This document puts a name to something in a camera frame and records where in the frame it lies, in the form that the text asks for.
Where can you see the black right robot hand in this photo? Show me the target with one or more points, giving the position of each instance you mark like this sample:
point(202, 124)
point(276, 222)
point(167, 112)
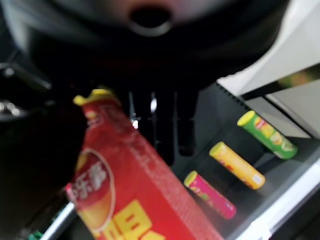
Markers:
point(150, 62)

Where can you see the red chip multipack yellow lids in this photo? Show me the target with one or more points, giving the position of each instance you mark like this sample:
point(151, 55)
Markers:
point(140, 190)

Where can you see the yellow chip can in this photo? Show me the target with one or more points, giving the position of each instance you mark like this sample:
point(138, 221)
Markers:
point(237, 166)

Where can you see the green chip can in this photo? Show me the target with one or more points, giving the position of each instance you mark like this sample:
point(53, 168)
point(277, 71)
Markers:
point(268, 136)

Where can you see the pink chip can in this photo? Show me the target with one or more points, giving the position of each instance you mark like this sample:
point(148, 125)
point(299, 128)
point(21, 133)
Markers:
point(210, 195)

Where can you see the black shelf board white edge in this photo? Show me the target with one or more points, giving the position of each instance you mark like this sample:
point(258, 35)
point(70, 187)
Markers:
point(275, 190)

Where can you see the silver metal rail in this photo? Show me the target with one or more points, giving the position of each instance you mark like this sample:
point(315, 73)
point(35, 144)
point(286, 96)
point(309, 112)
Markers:
point(58, 221)

